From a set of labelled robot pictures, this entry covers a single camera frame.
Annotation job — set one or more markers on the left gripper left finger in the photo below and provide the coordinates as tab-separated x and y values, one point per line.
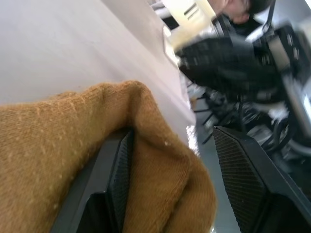
104	182

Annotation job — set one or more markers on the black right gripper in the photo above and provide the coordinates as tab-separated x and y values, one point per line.
255	70

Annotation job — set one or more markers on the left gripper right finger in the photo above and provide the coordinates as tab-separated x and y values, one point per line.
243	182

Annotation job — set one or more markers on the mustard yellow sock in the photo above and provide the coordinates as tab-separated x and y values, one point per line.
48	133

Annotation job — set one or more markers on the white plastic basket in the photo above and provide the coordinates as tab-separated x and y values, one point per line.
194	17

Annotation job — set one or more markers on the person with black hair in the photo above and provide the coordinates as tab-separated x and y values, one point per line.
239	14

